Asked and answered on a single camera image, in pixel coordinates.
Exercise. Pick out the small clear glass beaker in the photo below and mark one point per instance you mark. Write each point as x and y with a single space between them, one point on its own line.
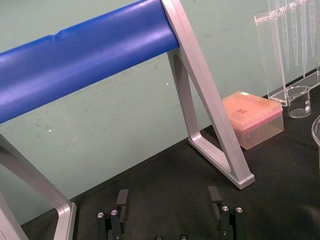
299 101

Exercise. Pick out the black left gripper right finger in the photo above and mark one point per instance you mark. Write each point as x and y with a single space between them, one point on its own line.
226 220

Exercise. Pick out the clear plastic pipette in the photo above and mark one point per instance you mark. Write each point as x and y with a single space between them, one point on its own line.
295 35
303 40
312 27
284 37

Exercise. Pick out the clear acrylic pipette rack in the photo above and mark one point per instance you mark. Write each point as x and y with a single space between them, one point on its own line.
272 57

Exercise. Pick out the blue roll on grey stand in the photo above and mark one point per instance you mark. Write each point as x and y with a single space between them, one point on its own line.
82 75

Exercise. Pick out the large clear glass beaker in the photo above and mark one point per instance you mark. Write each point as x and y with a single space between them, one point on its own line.
316 130

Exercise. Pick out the black table cloth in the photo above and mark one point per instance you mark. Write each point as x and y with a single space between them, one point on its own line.
190 195

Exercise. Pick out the pink translucent pipette tip box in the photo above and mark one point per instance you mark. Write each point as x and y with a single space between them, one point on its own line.
252 117

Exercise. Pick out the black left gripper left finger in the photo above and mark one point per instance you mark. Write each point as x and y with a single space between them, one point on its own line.
117 220

